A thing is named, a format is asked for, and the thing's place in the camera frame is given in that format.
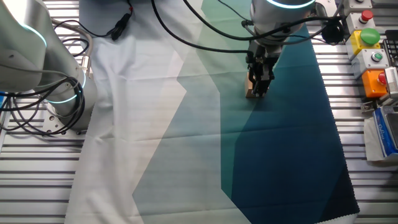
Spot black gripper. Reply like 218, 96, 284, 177
246, 40, 282, 97

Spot small wooden block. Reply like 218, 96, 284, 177
244, 72, 265, 99

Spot blue green white tablecloth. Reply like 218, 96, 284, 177
63, 0, 361, 224

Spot orange box red button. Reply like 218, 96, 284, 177
361, 68, 389, 99

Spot grey metal clamp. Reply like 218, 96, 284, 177
359, 93, 398, 113

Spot yellow box green button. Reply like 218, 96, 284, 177
345, 27, 382, 60

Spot grey box small green button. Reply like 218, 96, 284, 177
351, 48, 390, 80

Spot grey box red button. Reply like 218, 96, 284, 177
345, 9, 376, 34

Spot blue and white box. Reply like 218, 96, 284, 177
363, 117, 398, 163

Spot black keyboard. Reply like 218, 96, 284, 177
382, 29, 398, 68

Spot blue white packet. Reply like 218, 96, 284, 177
372, 105, 398, 159

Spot thin black camera cable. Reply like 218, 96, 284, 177
182, 0, 345, 42

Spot thick black gripper cable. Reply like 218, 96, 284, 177
150, 0, 254, 54

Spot plain grey switch box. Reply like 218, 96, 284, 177
343, 0, 373, 16

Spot silver ribbed depth camera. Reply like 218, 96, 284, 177
384, 66, 398, 100

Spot black laptop charger cable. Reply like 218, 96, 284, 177
53, 0, 135, 42

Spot grey robot power cable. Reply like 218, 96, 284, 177
49, 17, 95, 78

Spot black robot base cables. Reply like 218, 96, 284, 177
0, 37, 91, 137

